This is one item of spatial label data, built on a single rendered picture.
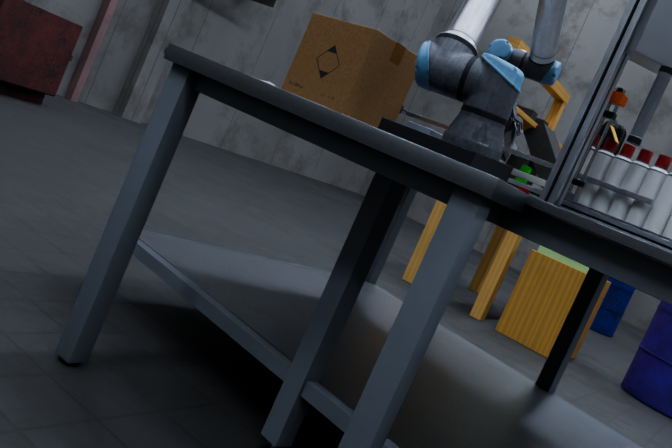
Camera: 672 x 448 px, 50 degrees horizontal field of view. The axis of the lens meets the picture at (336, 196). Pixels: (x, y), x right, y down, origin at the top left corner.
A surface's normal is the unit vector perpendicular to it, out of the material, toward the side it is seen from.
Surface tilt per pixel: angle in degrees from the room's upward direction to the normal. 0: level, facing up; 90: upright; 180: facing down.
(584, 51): 90
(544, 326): 90
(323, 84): 90
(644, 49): 90
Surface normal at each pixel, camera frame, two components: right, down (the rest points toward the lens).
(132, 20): 0.76, 0.37
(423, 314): -0.51, -0.15
